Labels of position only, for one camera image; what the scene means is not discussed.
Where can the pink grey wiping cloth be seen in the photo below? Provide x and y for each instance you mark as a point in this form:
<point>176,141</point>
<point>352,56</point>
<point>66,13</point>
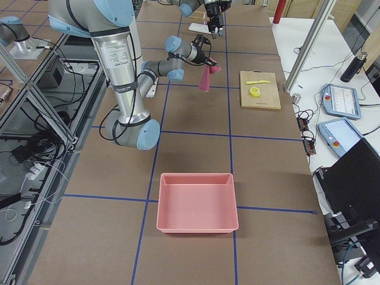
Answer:
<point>206,76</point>

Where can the white rectangular plate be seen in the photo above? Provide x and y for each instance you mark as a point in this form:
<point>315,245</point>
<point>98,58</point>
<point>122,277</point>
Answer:
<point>199,28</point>

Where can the yellow lemon slices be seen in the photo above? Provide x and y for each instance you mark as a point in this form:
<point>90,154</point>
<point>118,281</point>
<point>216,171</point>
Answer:
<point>255,92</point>

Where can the teach pendant tablet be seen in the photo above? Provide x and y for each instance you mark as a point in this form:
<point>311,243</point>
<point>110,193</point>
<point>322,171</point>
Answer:
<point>340,134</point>
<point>341,101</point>

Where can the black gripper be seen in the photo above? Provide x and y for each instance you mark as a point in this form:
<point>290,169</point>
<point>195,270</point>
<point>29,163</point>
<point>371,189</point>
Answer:
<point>213,10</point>
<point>202,56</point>

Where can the near teach pendant tablet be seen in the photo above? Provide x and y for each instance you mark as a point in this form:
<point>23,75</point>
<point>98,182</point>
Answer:
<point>340,134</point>

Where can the far teach pendant tablet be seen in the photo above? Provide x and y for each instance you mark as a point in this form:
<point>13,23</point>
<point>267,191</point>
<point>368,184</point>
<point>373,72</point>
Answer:
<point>341,101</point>

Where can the black monitor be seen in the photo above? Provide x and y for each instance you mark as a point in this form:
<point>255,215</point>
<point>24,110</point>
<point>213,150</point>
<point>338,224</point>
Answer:
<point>351,184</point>

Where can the bamboo cutting board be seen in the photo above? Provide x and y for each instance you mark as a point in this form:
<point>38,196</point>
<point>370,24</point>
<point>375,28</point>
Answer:
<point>269,98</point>

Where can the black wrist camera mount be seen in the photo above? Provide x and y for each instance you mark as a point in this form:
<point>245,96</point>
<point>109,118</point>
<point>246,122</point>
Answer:
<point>200,41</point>

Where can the aluminium frame post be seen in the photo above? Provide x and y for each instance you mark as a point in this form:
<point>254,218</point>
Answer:
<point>309,42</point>

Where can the red cylinder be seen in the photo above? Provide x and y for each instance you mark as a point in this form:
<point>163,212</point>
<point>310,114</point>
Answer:
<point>279,10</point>

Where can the yellow plastic knife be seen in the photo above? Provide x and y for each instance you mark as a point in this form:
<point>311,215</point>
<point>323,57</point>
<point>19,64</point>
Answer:
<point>258,82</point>

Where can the pink plastic tray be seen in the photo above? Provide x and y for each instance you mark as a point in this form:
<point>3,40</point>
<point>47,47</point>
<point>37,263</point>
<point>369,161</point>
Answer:
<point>197,203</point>

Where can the black thermos bottle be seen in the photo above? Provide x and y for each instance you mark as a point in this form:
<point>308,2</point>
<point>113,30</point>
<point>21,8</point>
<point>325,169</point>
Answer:
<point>354,67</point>

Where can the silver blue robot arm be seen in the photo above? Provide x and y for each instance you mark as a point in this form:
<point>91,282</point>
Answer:
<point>187,7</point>
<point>108,25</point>

